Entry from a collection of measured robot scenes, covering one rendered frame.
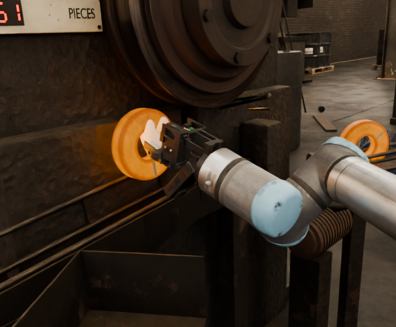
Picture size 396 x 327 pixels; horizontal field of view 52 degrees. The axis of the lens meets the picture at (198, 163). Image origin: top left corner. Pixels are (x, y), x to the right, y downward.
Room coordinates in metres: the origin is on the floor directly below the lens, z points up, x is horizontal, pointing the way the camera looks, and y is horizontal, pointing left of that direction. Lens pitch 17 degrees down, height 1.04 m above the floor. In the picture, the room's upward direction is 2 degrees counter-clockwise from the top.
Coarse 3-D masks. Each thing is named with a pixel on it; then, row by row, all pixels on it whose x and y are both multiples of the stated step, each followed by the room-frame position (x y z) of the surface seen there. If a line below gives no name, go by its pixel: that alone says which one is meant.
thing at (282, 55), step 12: (288, 60) 3.60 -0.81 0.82; (300, 60) 3.69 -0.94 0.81; (288, 72) 3.60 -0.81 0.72; (300, 72) 3.70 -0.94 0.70; (288, 84) 3.60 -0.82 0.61; (300, 84) 3.71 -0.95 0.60; (300, 96) 3.72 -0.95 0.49; (300, 108) 3.73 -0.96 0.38; (300, 120) 3.74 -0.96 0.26; (300, 132) 3.76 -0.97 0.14
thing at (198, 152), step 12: (192, 120) 0.80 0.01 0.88; (168, 132) 0.77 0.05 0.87; (180, 132) 0.74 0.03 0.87; (192, 132) 0.74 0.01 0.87; (204, 132) 0.75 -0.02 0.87; (168, 144) 0.76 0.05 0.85; (180, 144) 0.74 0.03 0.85; (192, 144) 0.73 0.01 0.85; (204, 144) 0.71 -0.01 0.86; (216, 144) 0.72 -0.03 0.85; (168, 156) 0.76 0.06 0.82; (180, 156) 0.75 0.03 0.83; (192, 156) 0.74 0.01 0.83; (204, 156) 0.70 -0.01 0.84; (180, 168) 0.75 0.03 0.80
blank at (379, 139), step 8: (360, 120) 1.21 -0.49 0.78; (368, 120) 1.20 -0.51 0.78; (352, 128) 1.18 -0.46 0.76; (360, 128) 1.18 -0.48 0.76; (368, 128) 1.19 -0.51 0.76; (376, 128) 1.19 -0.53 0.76; (384, 128) 1.20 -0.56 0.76; (344, 136) 1.18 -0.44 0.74; (352, 136) 1.18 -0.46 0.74; (360, 136) 1.18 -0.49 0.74; (368, 136) 1.22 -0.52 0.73; (376, 136) 1.19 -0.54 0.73; (384, 136) 1.20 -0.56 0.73; (376, 144) 1.19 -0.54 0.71; (384, 144) 1.20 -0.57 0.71; (368, 152) 1.20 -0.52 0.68; (376, 152) 1.19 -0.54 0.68
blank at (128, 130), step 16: (128, 112) 0.85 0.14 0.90; (144, 112) 0.85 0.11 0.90; (160, 112) 0.88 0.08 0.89; (128, 128) 0.81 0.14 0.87; (144, 128) 0.84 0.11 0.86; (112, 144) 0.82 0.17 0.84; (128, 144) 0.81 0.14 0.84; (128, 160) 0.81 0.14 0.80; (144, 160) 0.84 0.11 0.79; (144, 176) 0.83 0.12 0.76
